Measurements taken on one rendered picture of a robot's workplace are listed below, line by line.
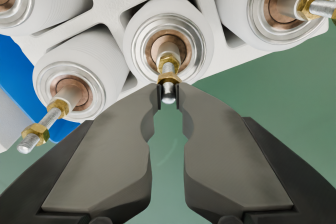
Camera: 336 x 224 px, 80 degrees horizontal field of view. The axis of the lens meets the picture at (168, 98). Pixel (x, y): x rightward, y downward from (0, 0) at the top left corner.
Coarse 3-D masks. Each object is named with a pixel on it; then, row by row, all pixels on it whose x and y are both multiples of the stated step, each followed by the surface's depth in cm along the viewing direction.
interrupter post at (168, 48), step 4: (164, 44) 19; (168, 44) 19; (172, 44) 19; (160, 48) 19; (164, 48) 18; (168, 48) 18; (172, 48) 18; (176, 48) 19; (160, 52) 18; (164, 52) 17; (168, 52) 17; (172, 52) 17; (176, 52) 18; (160, 56) 18; (176, 56) 18; (156, 60) 18; (156, 64) 18
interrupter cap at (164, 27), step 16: (160, 16) 18; (176, 16) 18; (144, 32) 19; (160, 32) 19; (176, 32) 19; (192, 32) 19; (144, 48) 20; (192, 48) 20; (144, 64) 21; (192, 64) 21
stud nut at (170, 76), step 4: (168, 72) 14; (172, 72) 14; (160, 76) 14; (164, 76) 13; (168, 76) 13; (172, 76) 13; (176, 76) 14; (160, 80) 13; (164, 80) 13; (168, 80) 13; (172, 80) 13; (176, 80) 13; (180, 80) 14; (160, 84) 14
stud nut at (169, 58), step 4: (164, 56) 17; (168, 56) 17; (172, 56) 17; (160, 60) 17; (164, 60) 17; (168, 60) 17; (172, 60) 17; (176, 60) 17; (160, 64) 17; (176, 64) 17; (160, 68) 17; (176, 68) 17; (160, 72) 17; (176, 72) 17
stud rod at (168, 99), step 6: (162, 66) 17; (168, 66) 16; (162, 72) 16; (174, 72) 16; (162, 84) 14; (168, 84) 13; (162, 90) 13; (168, 90) 12; (174, 90) 13; (162, 96) 12; (168, 96) 12; (174, 96) 12; (168, 102) 13
